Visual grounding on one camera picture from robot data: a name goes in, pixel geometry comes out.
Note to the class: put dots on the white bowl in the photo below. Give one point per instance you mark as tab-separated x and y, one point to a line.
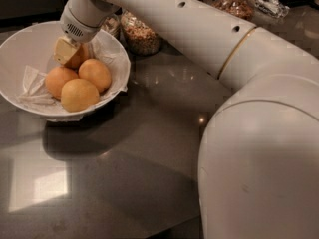
27	56

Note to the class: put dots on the white paper liner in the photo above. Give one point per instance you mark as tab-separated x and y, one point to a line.
85	79

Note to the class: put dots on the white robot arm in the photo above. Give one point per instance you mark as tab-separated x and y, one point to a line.
258	164

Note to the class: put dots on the glass jar with mixed cereal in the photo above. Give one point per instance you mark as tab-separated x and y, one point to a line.
140	38

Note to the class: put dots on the orange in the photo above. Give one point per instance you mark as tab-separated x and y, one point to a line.
78	95
97	73
57	78
79	57

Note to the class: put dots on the clear plastic bag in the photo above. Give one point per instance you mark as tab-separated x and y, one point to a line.
271	8

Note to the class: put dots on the glass jar with pale cubes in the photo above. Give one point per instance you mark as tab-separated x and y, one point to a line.
112	26

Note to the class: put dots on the glass jar with brown cereal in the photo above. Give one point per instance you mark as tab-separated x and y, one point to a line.
238	8

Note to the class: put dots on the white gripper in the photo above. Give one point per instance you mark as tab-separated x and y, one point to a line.
79	28

